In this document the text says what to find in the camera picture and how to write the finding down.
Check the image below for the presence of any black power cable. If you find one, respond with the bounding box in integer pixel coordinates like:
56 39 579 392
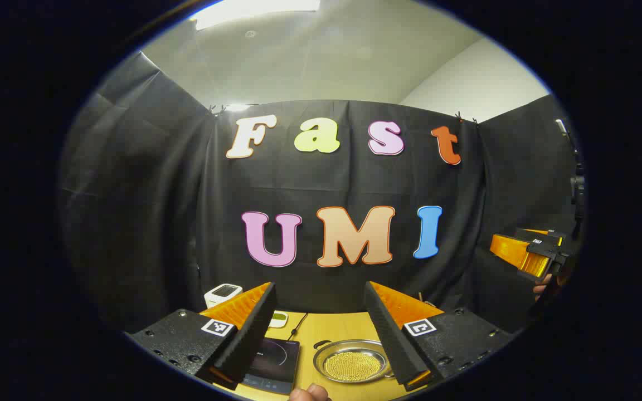
288 312 309 341

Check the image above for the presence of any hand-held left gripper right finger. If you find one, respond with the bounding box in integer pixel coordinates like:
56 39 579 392
363 280 515 393

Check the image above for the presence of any black induction cooktop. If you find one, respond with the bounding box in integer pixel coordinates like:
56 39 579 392
241 336 301 396

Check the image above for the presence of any white toaster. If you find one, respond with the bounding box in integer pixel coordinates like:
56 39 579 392
204 283 243 309

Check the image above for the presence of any stainless steel pot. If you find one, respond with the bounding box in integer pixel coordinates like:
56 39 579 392
313 338 395 385

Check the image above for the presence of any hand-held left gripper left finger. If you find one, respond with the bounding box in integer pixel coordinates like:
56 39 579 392
126 281 278 392

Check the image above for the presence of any pile of yellow soybeans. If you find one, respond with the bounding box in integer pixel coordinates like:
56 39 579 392
324 351 383 382

